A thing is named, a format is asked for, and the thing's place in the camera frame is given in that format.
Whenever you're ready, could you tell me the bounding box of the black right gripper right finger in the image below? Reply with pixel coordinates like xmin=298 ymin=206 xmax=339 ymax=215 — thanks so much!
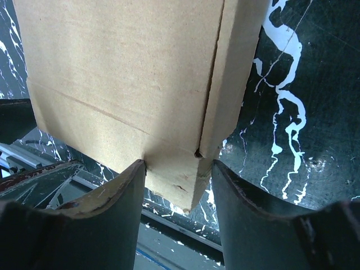
xmin=211 ymin=160 xmax=359 ymax=269

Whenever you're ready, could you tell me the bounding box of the brown cardboard box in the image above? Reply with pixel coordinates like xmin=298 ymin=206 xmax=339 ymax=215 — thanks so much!
xmin=13 ymin=1 xmax=270 ymax=212

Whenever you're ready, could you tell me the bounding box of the aluminium frame rail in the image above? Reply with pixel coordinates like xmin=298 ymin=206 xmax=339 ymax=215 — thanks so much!
xmin=1 ymin=142 xmax=55 ymax=178

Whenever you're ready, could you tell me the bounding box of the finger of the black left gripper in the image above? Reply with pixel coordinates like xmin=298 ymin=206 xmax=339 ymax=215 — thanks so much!
xmin=1 ymin=98 xmax=37 ymax=143

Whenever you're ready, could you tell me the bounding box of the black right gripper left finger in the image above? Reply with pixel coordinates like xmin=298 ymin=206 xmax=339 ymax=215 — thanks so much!
xmin=1 ymin=159 xmax=146 ymax=269

